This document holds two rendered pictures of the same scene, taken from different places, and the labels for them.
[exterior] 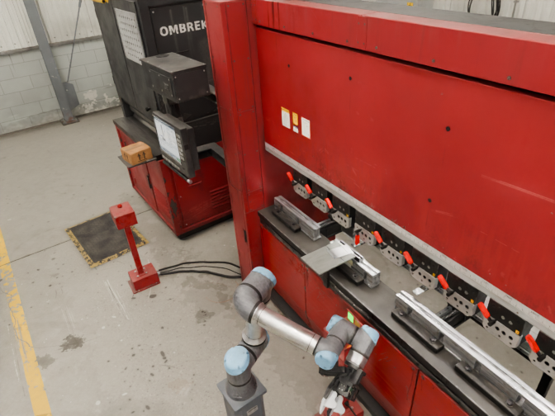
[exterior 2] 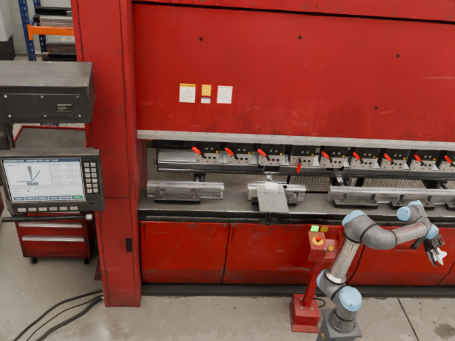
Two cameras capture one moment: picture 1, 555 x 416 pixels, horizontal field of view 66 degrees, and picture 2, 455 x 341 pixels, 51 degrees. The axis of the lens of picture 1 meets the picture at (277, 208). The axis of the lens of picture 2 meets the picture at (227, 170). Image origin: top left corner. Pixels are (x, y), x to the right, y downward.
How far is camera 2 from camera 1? 2.40 m
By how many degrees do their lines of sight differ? 54
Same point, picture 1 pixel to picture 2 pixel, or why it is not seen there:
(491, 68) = (438, 13)
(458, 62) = (415, 11)
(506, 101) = (442, 30)
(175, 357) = not seen: outside the picture
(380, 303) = (320, 205)
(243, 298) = (384, 234)
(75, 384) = not seen: outside the picture
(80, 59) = not seen: outside the picture
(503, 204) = (432, 90)
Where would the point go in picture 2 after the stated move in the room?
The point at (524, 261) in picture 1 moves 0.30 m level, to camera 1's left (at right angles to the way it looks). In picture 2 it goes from (442, 117) to (436, 140)
